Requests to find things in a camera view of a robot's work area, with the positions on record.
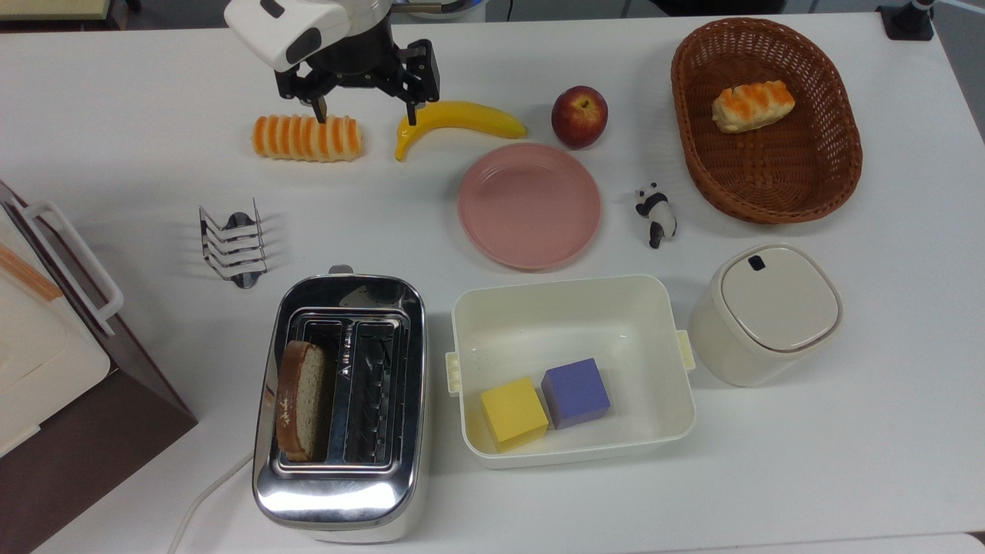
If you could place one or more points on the red apple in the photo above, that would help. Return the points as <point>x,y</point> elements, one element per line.
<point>579,117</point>

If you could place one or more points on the brown bread slice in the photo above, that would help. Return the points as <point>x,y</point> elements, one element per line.
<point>302,400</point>

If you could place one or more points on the panda figurine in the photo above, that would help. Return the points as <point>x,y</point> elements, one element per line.
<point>658,211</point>

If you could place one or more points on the white round canister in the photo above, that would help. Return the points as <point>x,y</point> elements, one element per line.
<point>719,346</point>

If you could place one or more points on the small orange glazed pastry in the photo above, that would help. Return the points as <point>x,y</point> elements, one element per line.
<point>752,106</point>

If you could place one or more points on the orange striped bread roll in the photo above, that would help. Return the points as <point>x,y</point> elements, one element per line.
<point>304,140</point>

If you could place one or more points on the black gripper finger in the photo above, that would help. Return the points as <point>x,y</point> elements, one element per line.
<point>422,73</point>
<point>304,83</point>

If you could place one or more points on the yellow banana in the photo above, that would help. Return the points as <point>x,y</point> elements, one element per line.
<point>462,117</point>

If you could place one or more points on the white and brown appliance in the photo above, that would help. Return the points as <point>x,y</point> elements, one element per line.
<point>100,454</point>

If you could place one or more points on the white appliance with lid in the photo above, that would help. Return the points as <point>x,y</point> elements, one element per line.
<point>38,354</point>

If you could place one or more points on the metal toast rack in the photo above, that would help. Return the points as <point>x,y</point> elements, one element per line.
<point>233,246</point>

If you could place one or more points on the chrome two-slot toaster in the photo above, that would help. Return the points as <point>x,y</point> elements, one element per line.
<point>369,492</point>

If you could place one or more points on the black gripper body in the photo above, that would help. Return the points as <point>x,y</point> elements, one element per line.
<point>355,55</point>

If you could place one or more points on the yellowish background table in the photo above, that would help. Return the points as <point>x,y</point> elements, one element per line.
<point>46,8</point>

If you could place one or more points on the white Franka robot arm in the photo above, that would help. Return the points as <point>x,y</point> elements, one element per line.
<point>277,31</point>

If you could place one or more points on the purple foam cube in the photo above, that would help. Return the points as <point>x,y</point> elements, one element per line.
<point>575,392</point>

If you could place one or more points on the yellow foam cube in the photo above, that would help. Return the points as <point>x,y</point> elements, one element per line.
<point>514,412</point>

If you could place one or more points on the brown wicker basket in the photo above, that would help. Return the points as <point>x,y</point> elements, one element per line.
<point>800,177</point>

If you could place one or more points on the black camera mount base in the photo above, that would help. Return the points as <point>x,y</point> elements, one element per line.
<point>906,21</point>

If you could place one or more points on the pink plate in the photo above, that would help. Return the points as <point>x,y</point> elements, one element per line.
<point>529,206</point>

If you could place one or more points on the beige canister lid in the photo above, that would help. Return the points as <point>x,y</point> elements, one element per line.
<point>779,298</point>

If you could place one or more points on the white plastic container box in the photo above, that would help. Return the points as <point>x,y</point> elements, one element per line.
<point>616,323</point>

